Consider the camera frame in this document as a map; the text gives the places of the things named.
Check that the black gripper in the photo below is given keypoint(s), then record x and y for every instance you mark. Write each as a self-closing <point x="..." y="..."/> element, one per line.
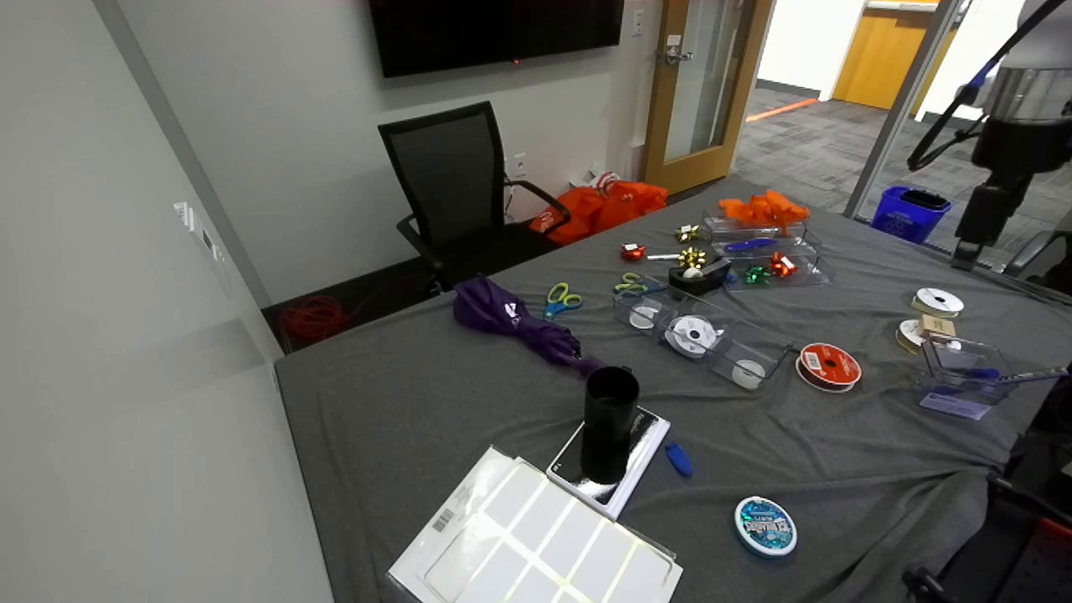
<point x="1024" y="153"/>

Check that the blue round mint tin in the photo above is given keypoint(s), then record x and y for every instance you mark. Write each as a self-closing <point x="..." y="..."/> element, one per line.
<point x="764" y="528"/>

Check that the plain white ribbon spool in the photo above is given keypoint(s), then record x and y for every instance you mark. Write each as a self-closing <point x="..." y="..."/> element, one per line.
<point x="939" y="298"/>

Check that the blue recycling bin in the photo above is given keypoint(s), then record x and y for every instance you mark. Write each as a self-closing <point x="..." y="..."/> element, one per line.
<point x="910" y="213"/>

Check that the white ribbon spool yellow rim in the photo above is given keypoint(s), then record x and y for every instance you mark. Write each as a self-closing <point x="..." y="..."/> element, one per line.
<point x="910" y="332"/>

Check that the grey marker with blue cap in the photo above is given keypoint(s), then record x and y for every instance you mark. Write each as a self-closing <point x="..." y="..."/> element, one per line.
<point x="1000" y="377"/>

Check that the clear plastic box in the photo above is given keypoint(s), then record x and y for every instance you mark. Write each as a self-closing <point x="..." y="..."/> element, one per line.
<point x="962" y="394"/>

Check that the clear plastic bow tray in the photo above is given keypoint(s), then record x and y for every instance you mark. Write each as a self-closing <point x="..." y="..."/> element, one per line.
<point x="810" y="269"/>

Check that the orange ribbon spool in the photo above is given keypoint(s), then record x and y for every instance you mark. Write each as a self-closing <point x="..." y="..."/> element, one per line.
<point x="828" y="365"/>

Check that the red gift bow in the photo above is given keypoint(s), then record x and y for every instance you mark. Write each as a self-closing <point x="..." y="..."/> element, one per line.
<point x="783" y="267"/>
<point x="636" y="253"/>

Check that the green gift bow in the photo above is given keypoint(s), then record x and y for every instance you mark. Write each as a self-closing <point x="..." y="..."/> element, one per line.
<point x="755" y="275"/>

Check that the orange wooden door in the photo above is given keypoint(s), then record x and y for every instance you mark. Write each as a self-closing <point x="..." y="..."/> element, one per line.
<point x="881" y="55"/>

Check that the blue ribbon piece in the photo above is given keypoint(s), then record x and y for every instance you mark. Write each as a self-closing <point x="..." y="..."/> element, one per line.
<point x="745" y="247"/>

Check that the small white tape roll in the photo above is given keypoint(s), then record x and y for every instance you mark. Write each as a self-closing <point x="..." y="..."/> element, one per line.
<point x="648" y="316"/>
<point x="747" y="374"/>

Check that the gold gift bow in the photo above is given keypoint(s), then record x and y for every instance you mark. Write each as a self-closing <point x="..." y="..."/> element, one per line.
<point x="691" y="264"/>

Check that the long clear tape tray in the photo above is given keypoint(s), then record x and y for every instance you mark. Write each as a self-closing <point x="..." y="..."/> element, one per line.
<point x="714" y="362"/>

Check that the silver gift bow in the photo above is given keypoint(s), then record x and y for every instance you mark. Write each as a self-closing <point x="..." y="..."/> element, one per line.
<point x="689" y="233"/>

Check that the large white tape roll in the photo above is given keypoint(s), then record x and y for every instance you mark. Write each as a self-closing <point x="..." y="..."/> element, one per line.
<point x="695" y="335"/>

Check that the wooden door with glass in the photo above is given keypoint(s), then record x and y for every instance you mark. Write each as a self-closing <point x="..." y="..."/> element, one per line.
<point x="671" y="134"/>

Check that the green yellow scissors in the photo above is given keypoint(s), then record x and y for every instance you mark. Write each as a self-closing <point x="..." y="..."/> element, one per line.
<point x="632" y="286"/>

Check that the blue pen cap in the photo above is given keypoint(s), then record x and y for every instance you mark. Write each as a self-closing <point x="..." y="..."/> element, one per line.
<point x="679" y="461"/>

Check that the orange fabric bag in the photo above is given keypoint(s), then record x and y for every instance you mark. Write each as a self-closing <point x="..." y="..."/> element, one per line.
<point x="603" y="209"/>

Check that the black cylindrical cup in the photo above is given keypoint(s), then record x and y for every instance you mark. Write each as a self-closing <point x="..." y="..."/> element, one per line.
<point x="610" y="423"/>

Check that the blue green scissors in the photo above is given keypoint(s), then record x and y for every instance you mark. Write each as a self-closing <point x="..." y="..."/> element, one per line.
<point x="560" y="298"/>

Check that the purple folded umbrella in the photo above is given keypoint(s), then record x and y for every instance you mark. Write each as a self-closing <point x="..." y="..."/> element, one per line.
<point x="503" y="312"/>

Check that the black mesh office chair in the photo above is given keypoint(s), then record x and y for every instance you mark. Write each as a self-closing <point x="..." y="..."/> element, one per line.
<point x="455" y="179"/>

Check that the white label sheet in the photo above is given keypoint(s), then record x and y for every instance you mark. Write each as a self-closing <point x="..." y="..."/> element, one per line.
<point x="525" y="546"/>

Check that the grey tablecloth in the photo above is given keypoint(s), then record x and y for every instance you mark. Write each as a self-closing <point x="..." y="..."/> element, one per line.
<point x="448" y="403"/>

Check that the black wall television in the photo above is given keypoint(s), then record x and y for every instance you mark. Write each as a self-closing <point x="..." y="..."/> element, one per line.
<point x="489" y="31"/>

